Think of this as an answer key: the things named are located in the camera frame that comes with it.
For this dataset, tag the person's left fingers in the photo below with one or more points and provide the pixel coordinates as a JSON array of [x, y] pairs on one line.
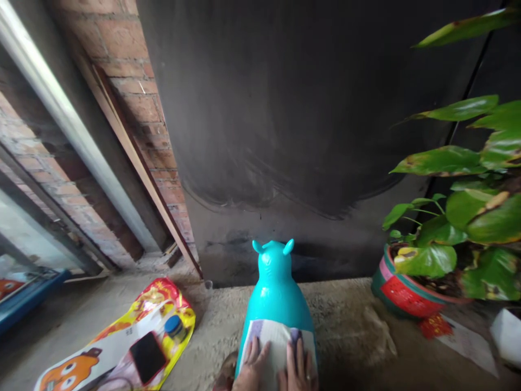
[[253, 348]]

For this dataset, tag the silver metal frame bar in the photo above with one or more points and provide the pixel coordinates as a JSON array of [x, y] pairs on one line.
[[69, 122]]

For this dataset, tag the person's right thumb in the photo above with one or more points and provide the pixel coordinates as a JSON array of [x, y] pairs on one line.
[[282, 376]]

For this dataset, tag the white paper sheet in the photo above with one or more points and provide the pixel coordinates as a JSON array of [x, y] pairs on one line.
[[472, 348]]

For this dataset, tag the red paper slip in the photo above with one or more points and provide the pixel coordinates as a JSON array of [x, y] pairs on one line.
[[434, 326]]

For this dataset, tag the person's left hand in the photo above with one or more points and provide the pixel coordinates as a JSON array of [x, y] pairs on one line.
[[252, 368]]

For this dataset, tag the person's legs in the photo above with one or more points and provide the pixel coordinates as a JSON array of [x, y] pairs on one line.
[[226, 372]]

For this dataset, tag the smartphone with red case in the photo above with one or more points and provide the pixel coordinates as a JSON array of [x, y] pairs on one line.
[[147, 358]]

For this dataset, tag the leaning wooden planks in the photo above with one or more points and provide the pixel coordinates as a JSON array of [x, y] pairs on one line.
[[134, 150]]

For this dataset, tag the person's right hand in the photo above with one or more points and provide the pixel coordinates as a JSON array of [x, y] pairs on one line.
[[299, 376]]

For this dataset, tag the yellow red plastic bag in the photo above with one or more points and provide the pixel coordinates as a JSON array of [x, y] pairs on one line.
[[158, 303]]

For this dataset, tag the person's left thumb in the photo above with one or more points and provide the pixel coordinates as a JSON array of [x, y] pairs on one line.
[[266, 351]]

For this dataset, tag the turquoise inflatable animal toy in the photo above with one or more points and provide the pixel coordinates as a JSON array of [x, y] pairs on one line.
[[270, 293]]

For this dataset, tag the green leafy plant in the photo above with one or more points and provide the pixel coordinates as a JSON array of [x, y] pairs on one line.
[[484, 220]]

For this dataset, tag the person's right fingers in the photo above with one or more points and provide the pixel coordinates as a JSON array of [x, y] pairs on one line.
[[299, 354]]

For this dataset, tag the white box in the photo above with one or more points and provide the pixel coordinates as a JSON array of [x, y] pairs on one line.
[[506, 336]]

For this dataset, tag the small jar with blue lid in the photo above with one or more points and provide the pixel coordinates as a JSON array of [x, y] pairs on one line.
[[175, 328]]

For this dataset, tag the red green flower pot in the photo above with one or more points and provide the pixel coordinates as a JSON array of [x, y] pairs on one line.
[[403, 295]]

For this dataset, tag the blue glass-top cabinet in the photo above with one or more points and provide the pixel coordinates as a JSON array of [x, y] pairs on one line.
[[28, 291]]

